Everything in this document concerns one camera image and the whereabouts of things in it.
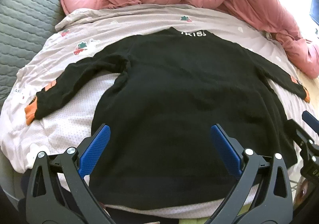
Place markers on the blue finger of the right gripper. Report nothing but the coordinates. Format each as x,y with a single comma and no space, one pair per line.
311,121
304,141

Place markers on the black sweater orange cuffs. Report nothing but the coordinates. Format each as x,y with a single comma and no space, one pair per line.
171,88

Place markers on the grey quilted headboard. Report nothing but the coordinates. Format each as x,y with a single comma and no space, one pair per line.
25,27

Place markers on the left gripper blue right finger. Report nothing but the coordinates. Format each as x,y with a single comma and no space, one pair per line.
262,192

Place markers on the right hand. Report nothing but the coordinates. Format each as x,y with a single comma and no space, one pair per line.
304,188

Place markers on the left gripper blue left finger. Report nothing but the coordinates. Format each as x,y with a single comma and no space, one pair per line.
45,202

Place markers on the pale pink printed bedsheet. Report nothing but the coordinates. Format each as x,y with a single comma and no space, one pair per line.
86,32

